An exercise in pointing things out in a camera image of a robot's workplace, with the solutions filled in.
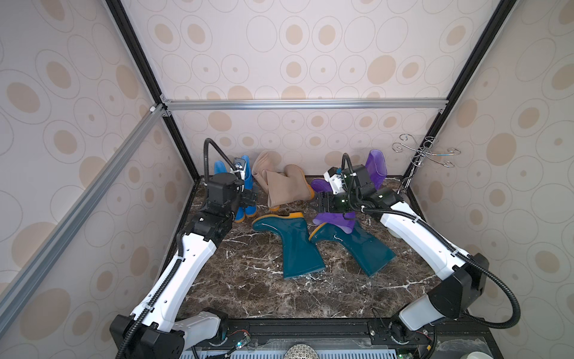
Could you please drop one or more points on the black frame post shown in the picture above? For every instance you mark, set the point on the black frame post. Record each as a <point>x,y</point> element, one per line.
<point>483,44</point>
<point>121,19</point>

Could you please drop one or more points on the purple rain boot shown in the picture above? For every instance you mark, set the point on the purple rain boot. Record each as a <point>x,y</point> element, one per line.
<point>377,168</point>
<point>345,222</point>

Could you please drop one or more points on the metal cup tree stand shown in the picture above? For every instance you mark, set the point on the metal cup tree stand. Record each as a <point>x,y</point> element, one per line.
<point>420,154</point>

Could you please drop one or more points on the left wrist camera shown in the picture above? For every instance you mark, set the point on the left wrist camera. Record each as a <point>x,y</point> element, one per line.
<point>240,165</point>

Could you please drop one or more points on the dark green rain boot right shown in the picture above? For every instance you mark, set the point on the dark green rain boot right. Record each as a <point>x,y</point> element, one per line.
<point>368,251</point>

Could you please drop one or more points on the right black frame post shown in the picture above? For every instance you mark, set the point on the right black frame post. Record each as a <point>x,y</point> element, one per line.
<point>483,44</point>

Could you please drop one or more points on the dark green rain boot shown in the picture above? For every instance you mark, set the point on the dark green rain boot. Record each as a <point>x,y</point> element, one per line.
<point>368,251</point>
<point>300,256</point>

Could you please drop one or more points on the left black frame post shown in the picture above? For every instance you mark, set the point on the left black frame post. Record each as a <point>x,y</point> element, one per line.
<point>121,19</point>

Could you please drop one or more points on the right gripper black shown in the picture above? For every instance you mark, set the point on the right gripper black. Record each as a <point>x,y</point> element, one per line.
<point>325,202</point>

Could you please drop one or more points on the beige rain boot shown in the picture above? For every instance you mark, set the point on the beige rain boot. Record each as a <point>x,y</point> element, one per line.
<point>287,187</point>
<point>265,164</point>

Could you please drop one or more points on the left diagonal aluminium bar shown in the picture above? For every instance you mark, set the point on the left diagonal aluminium bar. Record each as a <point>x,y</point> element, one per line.
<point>35,271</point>

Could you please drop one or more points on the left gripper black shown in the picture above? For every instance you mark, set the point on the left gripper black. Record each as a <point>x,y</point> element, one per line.
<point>250,197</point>

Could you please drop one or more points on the purple rain boot standing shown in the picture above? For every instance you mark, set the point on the purple rain boot standing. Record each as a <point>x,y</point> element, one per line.
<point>377,168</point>

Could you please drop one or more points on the dark green rain boot left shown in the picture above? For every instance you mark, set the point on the dark green rain boot left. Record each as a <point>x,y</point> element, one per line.
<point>300,256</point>

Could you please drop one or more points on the horizontal aluminium frame bar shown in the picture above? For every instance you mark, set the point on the horizontal aluminium frame bar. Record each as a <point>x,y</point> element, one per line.
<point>314,104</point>

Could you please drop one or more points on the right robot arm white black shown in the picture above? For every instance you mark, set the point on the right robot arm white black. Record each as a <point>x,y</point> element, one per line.
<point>463,276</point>

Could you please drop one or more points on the blue rain boot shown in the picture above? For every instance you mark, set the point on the blue rain boot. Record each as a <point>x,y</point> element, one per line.
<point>220,168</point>
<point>249,211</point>

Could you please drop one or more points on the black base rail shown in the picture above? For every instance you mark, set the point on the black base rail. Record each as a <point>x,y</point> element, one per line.
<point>348,338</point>

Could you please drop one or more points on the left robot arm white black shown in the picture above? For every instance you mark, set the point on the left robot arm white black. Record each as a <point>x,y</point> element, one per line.
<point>152,329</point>

